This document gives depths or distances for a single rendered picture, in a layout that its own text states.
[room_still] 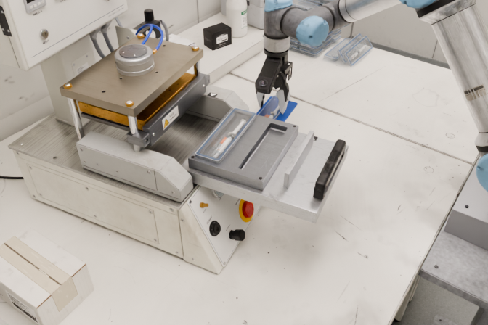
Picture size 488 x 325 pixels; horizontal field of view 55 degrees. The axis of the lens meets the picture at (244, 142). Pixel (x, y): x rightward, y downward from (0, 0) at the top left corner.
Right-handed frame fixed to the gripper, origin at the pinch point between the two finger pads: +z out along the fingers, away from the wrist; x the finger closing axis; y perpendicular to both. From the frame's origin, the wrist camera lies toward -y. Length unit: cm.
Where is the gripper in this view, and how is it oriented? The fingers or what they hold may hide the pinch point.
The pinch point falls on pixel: (271, 109)
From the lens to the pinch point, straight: 146.8
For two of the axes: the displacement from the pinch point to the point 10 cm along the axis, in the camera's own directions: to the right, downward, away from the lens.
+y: 4.5, -5.5, 7.0
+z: 0.0, 7.9, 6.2
